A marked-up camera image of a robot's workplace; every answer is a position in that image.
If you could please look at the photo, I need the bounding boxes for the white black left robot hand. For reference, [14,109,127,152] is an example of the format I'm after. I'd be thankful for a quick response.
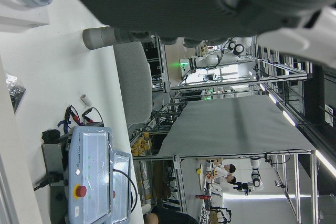
[67,0,336,65]

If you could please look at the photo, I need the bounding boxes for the white cardboard box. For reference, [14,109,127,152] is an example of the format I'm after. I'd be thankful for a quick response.
[0,0,50,28]

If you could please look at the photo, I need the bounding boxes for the grey metal power box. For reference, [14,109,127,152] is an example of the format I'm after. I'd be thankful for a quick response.
[40,134,71,187]

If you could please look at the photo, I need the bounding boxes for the grey banded cylinder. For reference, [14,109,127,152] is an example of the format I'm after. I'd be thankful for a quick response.
[82,26,132,50]

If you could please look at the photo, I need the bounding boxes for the grey office chair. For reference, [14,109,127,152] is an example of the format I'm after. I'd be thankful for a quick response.
[114,41,153,125]

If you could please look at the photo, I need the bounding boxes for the small white tube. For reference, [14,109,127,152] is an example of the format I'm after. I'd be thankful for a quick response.
[80,94,92,108]

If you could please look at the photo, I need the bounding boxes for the red black clip leads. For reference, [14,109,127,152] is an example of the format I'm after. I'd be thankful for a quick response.
[64,104,104,127]

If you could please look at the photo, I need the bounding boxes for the people in white shirts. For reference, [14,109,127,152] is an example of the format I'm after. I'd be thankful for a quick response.
[212,162,237,187]

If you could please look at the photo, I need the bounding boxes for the bag of small parts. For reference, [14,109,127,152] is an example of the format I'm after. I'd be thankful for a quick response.
[5,74,27,112]

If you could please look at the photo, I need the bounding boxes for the Universal Robots teach pendant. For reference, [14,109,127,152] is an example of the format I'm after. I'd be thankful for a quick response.
[64,125,132,224]

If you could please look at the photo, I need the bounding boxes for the white robot with black gripper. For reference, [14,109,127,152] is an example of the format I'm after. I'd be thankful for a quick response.
[233,157,265,196]

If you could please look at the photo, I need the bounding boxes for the black pendant cable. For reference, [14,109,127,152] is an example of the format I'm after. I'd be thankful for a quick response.
[112,167,139,213]

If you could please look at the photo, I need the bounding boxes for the aluminium frame cage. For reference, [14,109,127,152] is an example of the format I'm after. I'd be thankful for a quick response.
[157,35,320,224]

